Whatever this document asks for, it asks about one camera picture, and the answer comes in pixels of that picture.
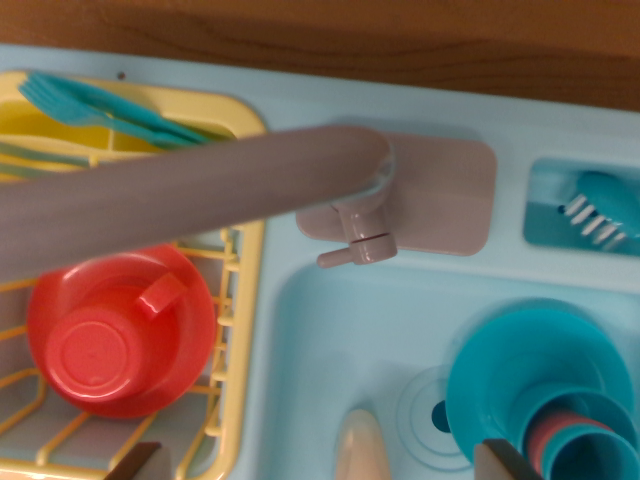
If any red plastic plate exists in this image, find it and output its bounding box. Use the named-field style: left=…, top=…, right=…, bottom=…
left=27, top=244, right=219, bottom=419

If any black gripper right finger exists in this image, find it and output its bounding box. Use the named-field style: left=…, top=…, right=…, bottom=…
left=473, top=438, right=545, bottom=480

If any teal plastic plate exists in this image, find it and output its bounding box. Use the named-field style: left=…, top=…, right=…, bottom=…
left=445, top=307, right=635, bottom=466

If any pink plastic cup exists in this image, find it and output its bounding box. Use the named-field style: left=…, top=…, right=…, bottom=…
left=524, top=414, right=616, bottom=476

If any light blue toy sink unit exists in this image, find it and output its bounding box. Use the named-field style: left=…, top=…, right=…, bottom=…
left=0, top=43, right=640, bottom=480

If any teal dish brush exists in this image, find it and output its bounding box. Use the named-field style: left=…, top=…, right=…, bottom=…
left=557, top=170, right=640, bottom=251

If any teal plastic cup with handle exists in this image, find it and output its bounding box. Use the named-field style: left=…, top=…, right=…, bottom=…
left=542, top=424, right=640, bottom=480

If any cream detergent bottle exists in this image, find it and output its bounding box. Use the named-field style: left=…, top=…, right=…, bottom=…
left=333, top=409, right=391, bottom=480

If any yellow plastic dish rack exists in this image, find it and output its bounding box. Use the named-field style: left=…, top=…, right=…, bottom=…
left=0, top=70, right=267, bottom=480

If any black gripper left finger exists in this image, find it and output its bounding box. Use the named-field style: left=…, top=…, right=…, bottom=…
left=102, top=442, right=164, bottom=480

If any red plastic cup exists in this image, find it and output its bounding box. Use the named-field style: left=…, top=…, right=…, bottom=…
left=43, top=272, right=190, bottom=401

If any grey toy faucet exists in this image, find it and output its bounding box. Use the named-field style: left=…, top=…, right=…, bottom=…
left=0, top=124, right=498, bottom=284

